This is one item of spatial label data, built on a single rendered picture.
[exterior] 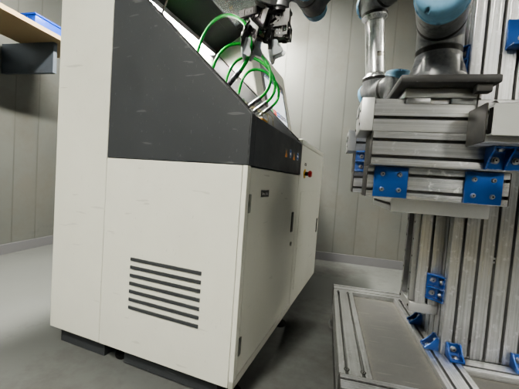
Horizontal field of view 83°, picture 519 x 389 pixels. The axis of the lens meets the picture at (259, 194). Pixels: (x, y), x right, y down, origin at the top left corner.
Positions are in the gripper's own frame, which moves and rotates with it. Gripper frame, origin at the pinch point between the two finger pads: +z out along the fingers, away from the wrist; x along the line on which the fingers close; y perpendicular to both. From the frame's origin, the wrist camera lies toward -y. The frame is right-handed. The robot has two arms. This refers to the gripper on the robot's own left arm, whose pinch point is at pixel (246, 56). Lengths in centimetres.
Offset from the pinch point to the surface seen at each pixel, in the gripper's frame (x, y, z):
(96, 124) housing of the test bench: -53, -8, 34
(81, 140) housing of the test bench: -59, -8, 42
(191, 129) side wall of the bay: -29.1, 22.7, 14.4
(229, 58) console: 24, -51, 26
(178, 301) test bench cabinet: -43, 61, 56
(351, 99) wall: 174, -65, 66
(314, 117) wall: 147, -74, 92
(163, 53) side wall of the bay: -30.9, -3.6, 2.6
